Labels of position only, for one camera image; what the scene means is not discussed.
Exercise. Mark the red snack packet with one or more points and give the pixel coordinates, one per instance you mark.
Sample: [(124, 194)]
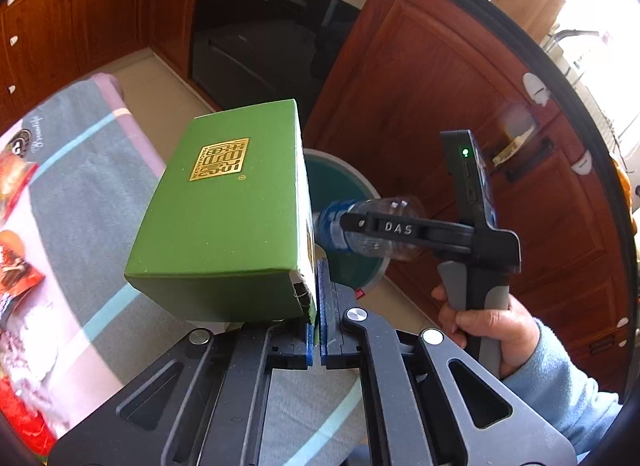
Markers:
[(25, 416)]

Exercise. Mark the orange snack packet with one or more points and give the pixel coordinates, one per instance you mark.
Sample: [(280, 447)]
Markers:
[(17, 266), (15, 185)]

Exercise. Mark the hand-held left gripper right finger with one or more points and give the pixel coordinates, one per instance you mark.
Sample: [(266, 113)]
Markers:
[(328, 296)]

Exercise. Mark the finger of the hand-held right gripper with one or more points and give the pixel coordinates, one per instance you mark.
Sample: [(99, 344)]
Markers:
[(395, 229)]

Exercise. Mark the plaid tablecloth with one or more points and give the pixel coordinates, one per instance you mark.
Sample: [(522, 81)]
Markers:
[(75, 155)]

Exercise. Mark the clear plastic bag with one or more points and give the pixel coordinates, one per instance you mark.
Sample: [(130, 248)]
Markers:
[(515, 130)]

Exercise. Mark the built-in black oven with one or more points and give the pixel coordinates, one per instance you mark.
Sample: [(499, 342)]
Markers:
[(270, 20)]

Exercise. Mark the wooden cabinet row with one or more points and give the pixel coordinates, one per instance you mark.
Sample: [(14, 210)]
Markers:
[(100, 20)]

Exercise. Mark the person's right hand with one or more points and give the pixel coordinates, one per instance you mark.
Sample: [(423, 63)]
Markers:
[(522, 336)]

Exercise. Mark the teal round bin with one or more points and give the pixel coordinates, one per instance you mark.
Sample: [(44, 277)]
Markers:
[(345, 180)]

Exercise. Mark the clear plastic bottle blue label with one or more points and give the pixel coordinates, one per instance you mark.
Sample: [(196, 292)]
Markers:
[(327, 220)]

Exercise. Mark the wooden sink cabinet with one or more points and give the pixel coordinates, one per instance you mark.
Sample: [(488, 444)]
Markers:
[(425, 95)]

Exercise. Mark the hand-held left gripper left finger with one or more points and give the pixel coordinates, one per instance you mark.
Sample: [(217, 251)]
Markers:
[(310, 343)]

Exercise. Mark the white cabinet safety latch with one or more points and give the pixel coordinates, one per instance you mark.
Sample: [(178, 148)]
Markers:
[(536, 88), (582, 164)]

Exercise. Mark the green cardboard box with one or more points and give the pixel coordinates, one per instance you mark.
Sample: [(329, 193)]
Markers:
[(220, 206)]

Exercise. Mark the metal faucet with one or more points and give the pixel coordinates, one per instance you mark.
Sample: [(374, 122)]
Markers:
[(570, 35)]

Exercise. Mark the person's right forearm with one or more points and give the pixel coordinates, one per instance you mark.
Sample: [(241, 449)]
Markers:
[(565, 386)]

